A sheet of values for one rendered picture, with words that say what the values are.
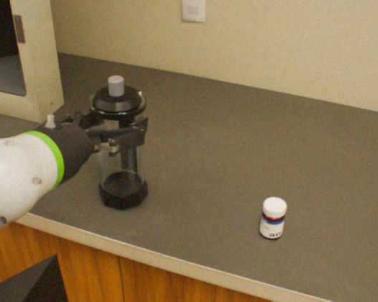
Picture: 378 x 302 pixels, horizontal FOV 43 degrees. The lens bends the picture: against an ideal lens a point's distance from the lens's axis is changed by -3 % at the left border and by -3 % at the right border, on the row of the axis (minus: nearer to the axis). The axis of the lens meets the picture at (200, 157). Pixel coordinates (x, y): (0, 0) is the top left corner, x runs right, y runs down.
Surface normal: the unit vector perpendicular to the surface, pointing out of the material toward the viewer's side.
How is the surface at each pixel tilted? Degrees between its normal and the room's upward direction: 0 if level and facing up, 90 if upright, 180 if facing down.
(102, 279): 90
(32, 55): 90
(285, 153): 0
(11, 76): 0
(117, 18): 90
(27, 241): 90
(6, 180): 57
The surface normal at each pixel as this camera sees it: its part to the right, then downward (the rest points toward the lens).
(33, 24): 0.94, 0.22
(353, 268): 0.02, -0.80
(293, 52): -0.34, 0.55
